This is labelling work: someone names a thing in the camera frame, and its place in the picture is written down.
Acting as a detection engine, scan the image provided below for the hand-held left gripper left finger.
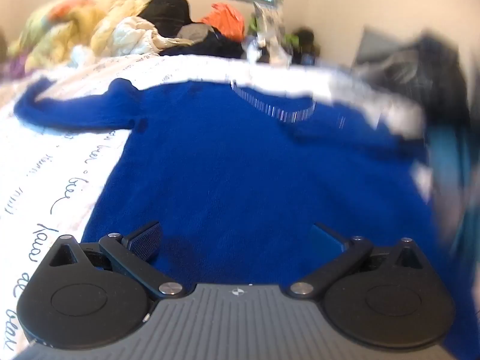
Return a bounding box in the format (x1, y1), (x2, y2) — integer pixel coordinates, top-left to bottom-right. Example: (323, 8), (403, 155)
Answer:
(39, 222), (188, 301)

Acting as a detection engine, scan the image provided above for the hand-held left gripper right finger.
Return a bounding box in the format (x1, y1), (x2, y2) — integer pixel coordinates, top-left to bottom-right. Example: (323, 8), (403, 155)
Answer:
(289, 222), (428, 301)

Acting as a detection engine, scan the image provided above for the blue knit sweater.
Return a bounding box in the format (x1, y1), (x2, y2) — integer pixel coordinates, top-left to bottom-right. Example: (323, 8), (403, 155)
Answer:
(14, 78), (469, 360)

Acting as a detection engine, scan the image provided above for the pile of dark clothes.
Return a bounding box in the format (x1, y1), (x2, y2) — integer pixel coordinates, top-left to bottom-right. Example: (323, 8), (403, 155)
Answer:
(375, 32), (473, 128)

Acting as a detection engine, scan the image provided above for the white script-printed bed sheet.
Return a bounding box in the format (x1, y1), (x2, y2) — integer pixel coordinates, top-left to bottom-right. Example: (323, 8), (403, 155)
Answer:
(0, 54), (428, 360)

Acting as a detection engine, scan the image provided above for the green and black plush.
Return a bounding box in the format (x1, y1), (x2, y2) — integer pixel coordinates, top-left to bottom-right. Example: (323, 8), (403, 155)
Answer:
(285, 28), (321, 64)

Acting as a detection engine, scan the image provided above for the light blue cloth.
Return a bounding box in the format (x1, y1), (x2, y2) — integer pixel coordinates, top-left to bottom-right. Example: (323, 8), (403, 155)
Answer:
(69, 45), (94, 64)

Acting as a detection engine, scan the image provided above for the grey cushion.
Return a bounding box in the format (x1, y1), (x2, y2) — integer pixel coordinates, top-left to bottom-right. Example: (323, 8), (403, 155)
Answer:
(354, 26), (413, 76)

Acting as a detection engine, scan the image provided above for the dark navy cloth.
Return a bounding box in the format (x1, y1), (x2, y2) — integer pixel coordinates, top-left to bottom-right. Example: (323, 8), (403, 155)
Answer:
(161, 32), (244, 61)

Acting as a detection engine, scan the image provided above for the cream puffy jacket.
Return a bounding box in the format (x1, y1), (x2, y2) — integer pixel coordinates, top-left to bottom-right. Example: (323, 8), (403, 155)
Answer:
(112, 17), (184, 57)

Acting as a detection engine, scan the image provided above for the clear plastic wrapping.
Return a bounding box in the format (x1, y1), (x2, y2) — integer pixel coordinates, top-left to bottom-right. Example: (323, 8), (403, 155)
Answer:
(244, 2), (293, 66)

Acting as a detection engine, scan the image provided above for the grey garment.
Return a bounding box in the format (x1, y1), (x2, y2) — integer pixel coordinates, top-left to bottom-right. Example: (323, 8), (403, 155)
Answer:
(176, 22), (209, 42)

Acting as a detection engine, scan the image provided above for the purple cloth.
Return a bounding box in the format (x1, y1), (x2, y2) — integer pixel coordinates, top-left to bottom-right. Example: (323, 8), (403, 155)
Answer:
(0, 54), (27, 79)

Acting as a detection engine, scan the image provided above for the yellow floral comforter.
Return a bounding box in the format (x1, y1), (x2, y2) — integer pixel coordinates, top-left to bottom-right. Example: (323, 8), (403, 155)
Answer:
(7, 0), (147, 72)

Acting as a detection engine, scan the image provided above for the black hat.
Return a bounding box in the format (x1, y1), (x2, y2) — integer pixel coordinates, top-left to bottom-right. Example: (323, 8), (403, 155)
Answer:
(137, 0), (192, 31)

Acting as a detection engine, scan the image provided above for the orange bag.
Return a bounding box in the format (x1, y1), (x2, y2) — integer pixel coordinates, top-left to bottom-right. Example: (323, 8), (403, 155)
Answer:
(199, 3), (246, 42)

